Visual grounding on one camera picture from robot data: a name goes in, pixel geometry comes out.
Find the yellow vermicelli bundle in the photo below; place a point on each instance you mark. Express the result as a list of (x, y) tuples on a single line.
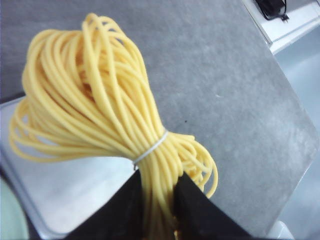
[(87, 94)]

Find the silver digital kitchen scale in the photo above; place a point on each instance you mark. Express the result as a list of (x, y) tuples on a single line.
[(212, 76)]

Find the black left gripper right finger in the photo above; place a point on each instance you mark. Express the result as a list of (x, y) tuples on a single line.
[(199, 218)]

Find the green round plate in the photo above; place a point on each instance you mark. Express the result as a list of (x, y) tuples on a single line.
[(13, 223)]

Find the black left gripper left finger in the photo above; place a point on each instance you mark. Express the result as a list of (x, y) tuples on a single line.
[(121, 218)]

